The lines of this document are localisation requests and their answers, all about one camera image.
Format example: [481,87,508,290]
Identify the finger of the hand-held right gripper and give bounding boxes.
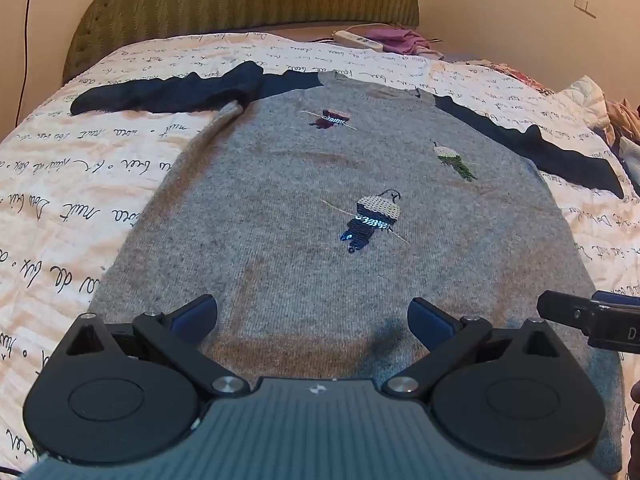
[537,290,597,335]

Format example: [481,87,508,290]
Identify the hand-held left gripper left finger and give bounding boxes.
[60,294,251,400]

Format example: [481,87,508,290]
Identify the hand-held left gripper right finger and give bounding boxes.
[382,297,568,401]

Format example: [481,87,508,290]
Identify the grey sweater with navy sleeves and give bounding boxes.
[70,60,626,478]

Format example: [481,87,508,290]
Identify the pink crumpled clothes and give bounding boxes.
[604,96,640,147]

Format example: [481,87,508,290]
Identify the white script printed bed sheet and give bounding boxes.
[0,30,640,480]

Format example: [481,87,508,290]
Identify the purple cloth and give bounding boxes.
[366,27,445,60]

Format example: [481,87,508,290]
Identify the green padded headboard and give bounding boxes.
[61,0,420,86]

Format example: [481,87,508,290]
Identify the black wall cable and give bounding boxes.
[14,0,40,126]

